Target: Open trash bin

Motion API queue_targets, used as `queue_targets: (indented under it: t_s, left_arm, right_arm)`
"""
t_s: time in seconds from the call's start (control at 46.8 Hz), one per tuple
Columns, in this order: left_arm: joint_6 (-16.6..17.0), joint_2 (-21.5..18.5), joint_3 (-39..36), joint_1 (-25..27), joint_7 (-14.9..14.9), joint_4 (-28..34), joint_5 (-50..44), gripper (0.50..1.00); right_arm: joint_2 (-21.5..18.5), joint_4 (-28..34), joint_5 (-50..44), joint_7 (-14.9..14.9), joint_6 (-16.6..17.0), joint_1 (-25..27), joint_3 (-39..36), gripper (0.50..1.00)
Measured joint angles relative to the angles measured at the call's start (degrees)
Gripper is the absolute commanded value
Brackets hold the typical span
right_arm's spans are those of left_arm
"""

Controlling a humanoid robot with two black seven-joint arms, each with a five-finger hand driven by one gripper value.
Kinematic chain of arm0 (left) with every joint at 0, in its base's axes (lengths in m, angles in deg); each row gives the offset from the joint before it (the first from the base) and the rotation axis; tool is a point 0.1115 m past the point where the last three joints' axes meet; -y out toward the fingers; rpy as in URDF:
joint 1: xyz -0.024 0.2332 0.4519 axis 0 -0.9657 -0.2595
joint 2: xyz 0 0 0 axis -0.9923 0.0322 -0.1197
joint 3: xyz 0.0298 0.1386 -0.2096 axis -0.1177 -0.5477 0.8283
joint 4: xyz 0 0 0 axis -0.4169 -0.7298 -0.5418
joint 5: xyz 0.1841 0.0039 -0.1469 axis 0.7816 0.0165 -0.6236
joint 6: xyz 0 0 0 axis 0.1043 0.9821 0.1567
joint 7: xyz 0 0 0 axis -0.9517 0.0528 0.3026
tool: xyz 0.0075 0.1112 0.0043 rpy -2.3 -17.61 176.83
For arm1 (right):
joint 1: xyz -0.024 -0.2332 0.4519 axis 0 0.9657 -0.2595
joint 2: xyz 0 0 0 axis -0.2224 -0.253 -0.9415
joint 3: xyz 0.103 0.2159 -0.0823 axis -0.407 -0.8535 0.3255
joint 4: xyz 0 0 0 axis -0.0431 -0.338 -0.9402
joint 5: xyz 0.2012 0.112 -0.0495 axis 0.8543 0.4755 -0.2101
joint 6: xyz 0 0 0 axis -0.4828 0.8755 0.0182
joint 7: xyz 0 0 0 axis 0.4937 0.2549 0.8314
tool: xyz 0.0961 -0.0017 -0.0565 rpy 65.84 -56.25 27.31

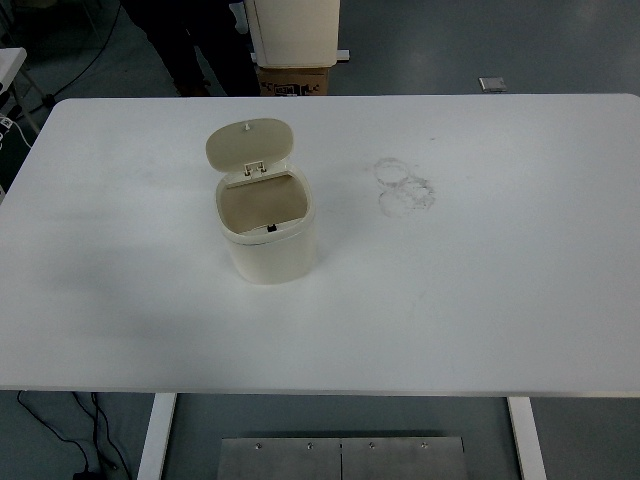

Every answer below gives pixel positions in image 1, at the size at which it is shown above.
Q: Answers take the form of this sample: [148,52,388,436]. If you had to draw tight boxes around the small white side table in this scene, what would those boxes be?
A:
[0,47,57,134]

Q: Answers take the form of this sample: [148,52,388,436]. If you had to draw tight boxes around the cardboard box with black print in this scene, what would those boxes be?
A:
[255,65,332,97]

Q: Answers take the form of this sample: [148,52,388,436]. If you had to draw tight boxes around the large cream plastic container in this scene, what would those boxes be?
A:
[244,0,341,69]

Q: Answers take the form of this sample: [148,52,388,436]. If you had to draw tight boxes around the person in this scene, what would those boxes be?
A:
[118,0,260,98]

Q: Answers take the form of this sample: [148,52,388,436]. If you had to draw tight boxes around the grey metal plate with screws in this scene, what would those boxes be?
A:
[219,435,469,480]

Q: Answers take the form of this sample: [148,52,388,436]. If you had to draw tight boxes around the thin black floor cable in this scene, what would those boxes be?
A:
[49,0,124,99]

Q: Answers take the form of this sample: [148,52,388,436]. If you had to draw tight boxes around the black floor cables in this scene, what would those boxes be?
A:
[16,390,132,480]

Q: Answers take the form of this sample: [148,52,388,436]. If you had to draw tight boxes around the white table leg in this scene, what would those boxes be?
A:
[506,395,549,480]
[136,393,178,480]

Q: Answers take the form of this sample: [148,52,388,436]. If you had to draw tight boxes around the cream trash bin with lid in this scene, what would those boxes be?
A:
[205,116,319,286]

